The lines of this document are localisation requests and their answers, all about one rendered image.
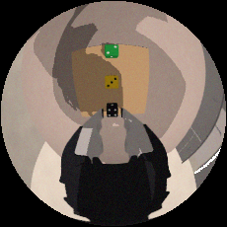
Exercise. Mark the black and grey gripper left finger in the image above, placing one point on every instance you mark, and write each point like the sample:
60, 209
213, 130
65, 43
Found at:
84, 144

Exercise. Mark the yellow die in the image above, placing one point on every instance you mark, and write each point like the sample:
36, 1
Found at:
111, 81

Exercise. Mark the tan mat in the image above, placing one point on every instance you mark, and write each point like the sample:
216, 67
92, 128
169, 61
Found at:
90, 66

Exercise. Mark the black die with white pips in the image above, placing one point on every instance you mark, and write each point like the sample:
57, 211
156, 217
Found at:
112, 109

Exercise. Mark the green die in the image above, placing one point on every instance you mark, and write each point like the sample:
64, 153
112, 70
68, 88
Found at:
111, 50

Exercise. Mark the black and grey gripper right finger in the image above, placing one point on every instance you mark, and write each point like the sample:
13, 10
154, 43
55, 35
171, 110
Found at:
142, 142

